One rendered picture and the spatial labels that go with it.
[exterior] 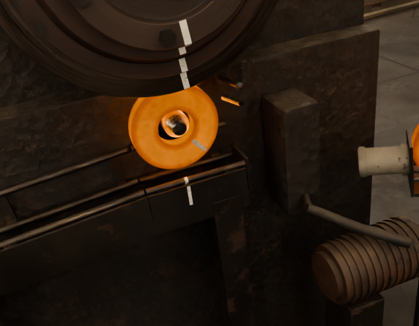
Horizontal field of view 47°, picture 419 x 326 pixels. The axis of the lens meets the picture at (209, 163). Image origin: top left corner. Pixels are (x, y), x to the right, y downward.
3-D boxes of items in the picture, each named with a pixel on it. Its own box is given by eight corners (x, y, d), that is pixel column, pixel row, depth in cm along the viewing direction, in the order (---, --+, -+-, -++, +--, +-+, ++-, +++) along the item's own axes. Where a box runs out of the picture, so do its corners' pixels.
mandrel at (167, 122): (169, 95, 96) (154, 111, 96) (154, 81, 93) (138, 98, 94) (197, 127, 81) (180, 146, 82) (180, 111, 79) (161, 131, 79)
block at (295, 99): (265, 193, 108) (257, 93, 96) (297, 184, 110) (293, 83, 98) (288, 218, 99) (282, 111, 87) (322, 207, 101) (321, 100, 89)
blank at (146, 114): (110, 132, 83) (113, 140, 80) (166, 61, 81) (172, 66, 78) (175, 176, 91) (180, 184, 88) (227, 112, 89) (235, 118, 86)
